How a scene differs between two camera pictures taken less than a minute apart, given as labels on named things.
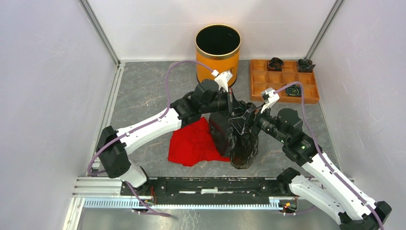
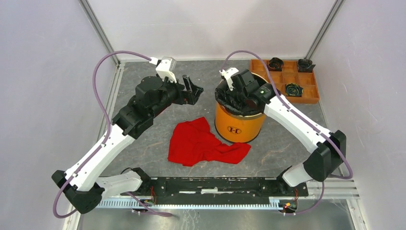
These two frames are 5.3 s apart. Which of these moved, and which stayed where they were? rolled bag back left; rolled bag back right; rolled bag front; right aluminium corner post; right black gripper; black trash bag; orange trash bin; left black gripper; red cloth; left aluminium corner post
Moved: left black gripper; right black gripper; black trash bag; orange trash bin
Stayed: red cloth; rolled bag back right; rolled bag front; left aluminium corner post; rolled bag back left; right aluminium corner post
